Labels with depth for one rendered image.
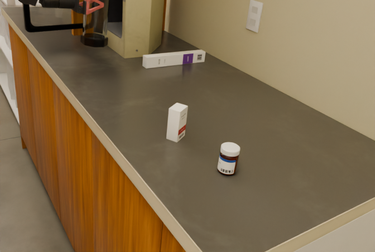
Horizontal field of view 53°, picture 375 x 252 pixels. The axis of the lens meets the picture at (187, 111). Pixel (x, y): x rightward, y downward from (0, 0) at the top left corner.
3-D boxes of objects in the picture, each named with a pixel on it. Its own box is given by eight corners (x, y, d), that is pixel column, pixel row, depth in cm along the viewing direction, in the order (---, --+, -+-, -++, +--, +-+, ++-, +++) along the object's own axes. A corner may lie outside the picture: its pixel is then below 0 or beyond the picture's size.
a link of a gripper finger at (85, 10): (99, -7, 139) (74, -10, 133) (106, -4, 133) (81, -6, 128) (97, 11, 141) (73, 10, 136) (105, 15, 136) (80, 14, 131)
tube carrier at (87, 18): (101, 36, 152) (105, -18, 144) (113, 44, 145) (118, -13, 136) (75, 36, 146) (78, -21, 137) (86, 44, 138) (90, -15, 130)
